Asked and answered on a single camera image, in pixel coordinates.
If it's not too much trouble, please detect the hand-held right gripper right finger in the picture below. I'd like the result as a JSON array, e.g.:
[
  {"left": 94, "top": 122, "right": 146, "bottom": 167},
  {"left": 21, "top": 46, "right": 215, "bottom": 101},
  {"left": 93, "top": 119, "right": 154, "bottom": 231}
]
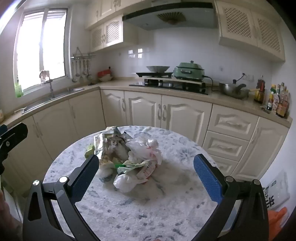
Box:
[{"left": 193, "top": 153, "right": 270, "bottom": 241}]

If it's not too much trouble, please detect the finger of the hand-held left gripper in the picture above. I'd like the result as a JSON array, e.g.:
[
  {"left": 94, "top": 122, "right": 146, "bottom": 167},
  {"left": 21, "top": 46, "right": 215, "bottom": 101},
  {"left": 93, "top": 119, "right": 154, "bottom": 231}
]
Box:
[{"left": 0, "top": 122, "right": 28, "bottom": 174}]

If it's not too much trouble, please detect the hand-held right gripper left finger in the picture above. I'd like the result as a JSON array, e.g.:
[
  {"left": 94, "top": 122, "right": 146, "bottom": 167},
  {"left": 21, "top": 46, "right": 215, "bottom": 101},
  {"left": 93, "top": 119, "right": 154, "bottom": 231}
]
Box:
[{"left": 22, "top": 153, "right": 100, "bottom": 241}]

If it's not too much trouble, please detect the white plastic bag red print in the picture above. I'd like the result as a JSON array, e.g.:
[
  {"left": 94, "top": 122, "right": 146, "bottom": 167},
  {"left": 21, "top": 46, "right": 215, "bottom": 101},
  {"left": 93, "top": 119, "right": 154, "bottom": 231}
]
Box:
[{"left": 126, "top": 137, "right": 163, "bottom": 168}]

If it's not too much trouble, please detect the cream cabinet drawer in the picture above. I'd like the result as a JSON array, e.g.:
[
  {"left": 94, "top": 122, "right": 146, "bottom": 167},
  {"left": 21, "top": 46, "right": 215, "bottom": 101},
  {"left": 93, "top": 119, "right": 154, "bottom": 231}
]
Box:
[
  {"left": 208, "top": 155, "right": 240, "bottom": 175},
  {"left": 202, "top": 131, "right": 250, "bottom": 161},
  {"left": 208, "top": 104, "right": 259, "bottom": 141}
]

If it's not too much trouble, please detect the small silver snack wrapper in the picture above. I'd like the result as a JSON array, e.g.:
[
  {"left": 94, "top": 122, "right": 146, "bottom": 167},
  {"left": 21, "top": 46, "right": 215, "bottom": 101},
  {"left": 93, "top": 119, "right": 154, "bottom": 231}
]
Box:
[{"left": 94, "top": 133, "right": 104, "bottom": 154}]

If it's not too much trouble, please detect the silver printed snack wrapper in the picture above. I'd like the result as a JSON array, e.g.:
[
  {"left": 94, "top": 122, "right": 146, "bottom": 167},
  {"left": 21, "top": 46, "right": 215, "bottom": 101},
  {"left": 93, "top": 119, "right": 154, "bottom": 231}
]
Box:
[{"left": 103, "top": 126, "right": 133, "bottom": 163}]

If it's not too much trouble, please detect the green bottle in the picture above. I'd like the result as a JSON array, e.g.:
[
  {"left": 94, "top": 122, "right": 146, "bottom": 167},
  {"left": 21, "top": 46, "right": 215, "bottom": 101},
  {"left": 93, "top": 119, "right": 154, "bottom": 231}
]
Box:
[{"left": 14, "top": 82, "right": 24, "bottom": 98}]

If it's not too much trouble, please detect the green and white wrapper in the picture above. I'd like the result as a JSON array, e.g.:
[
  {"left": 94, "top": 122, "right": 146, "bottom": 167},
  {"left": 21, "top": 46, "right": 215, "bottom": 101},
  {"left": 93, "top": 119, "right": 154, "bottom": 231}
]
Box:
[{"left": 116, "top": 161, "right": 148, "bottom": 175}]

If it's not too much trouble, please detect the steel sink faucet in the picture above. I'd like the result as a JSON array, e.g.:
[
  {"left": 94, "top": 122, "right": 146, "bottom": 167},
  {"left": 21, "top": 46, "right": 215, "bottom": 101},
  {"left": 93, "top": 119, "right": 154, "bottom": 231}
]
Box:
[{"left": 39, "top": 70, "right": 56, "bottom": 99}]

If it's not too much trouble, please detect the steel kitchen sink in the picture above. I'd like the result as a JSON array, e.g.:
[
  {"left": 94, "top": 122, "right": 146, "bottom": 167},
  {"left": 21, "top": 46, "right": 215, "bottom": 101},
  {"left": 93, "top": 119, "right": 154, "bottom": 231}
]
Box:
[{"left": 22, "top": 88, "right": 85, "bottom": 114}]

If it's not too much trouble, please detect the red and white wrapper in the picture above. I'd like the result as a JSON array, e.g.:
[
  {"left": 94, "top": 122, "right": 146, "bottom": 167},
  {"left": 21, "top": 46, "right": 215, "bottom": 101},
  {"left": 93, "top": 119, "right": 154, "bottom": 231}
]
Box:
[{"left": 136, "top": 162, "right": 158, "bottom": 184}]

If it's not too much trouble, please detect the white printed rice bag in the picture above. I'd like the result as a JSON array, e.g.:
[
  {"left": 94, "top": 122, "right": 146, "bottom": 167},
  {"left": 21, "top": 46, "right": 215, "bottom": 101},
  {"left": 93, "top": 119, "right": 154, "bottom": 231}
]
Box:
[{"left": 261, "top": 170, "right": 290, "bottom": 211}]

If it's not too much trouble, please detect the orange plastic bag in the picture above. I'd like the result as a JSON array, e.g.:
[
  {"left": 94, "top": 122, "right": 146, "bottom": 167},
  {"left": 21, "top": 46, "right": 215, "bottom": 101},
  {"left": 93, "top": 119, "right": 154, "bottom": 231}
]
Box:
[{"left": 268, "top": 206, "right": 288, "bottom": 241}]

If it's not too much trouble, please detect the steel wok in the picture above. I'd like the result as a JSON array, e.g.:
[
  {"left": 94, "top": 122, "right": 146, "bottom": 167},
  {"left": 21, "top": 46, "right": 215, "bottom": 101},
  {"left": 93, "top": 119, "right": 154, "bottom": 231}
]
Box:
[{"left": 218, "top": 79, "right": 259, "bottom": 100}]

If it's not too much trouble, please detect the cream base cabinet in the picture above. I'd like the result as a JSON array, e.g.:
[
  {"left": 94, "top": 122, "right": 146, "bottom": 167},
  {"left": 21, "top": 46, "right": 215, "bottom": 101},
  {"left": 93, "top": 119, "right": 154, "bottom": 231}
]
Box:
[{"left": 0, "top": 89, "right": 293, "bottom": 200}]

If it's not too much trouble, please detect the white framed window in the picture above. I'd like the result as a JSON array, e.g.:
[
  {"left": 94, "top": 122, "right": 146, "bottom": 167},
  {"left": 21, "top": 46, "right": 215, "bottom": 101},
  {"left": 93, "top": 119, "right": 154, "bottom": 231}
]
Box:
[{"left": 14, "top": 7, "right": 70, "bottom": 95}]

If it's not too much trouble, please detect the black gas stove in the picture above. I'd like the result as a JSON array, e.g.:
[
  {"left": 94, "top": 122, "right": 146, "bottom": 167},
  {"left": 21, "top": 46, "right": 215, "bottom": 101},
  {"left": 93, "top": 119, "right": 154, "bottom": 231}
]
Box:
[{"left": 129, "top": 72, "right": 212, "bottom": 95}]

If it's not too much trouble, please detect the row of condiment bottles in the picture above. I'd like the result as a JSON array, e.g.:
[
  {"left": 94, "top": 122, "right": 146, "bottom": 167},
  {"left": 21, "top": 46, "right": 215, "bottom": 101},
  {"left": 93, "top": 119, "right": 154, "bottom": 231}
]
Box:
[{"left": 254, "top": 75, "right": 291, "bottom": 118}]

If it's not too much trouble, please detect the red and white bowl stack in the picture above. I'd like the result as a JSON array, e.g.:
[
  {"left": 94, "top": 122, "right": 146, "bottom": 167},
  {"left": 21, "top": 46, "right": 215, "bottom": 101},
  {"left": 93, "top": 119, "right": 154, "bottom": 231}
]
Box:
[{"left": 97, "top": 69, "right": 114, "bottom": 82}]

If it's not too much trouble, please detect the wooden board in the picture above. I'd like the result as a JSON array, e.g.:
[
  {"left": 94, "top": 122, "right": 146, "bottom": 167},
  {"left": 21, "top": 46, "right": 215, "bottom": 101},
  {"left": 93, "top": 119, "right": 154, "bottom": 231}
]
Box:
[{"left": 142, "top": 75, "right": 206, "bottom": 86}]

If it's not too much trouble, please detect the green electric cooker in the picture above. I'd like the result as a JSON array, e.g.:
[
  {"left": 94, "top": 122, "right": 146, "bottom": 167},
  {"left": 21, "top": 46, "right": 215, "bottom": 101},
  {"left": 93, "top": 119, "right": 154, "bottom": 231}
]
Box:
[{"left": 173, "top": 61, "right": 205, "bottom": 81}]

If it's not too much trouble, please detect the grey frying pan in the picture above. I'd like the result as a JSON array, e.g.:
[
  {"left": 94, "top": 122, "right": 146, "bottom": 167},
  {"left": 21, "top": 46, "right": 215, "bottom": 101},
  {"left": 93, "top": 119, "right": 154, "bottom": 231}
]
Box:
[{"left": 146, "top": 65, "right": 170, "bottom": 73}]

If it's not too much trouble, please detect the grey range hood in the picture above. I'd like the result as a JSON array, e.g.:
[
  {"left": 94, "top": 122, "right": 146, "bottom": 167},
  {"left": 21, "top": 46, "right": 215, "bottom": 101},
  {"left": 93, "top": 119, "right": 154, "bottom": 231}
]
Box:
[{"left": 122, "top": 2, "right": 218, "bottom": 30}]

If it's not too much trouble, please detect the black power cable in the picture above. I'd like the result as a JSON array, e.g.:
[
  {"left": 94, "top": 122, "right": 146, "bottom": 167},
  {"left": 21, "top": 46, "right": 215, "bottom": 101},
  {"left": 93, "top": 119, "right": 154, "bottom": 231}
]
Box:
[{"left": 202, "top": 74, "right": 245, "bottom": 92}]

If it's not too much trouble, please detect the wall utensil rack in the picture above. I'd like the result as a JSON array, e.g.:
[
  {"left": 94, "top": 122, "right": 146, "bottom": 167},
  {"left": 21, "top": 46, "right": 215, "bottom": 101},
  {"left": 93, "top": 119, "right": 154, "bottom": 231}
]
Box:
[{"left": 70, "top": 47, "right": 96, "bottom": 61}]

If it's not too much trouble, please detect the wide cream lattice wall cabinet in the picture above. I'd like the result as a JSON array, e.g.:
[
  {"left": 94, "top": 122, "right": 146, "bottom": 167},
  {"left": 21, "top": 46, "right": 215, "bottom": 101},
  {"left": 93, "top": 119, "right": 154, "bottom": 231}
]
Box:
[{"left": 214, "top": 0, "right": 286, "bottom": 62}]

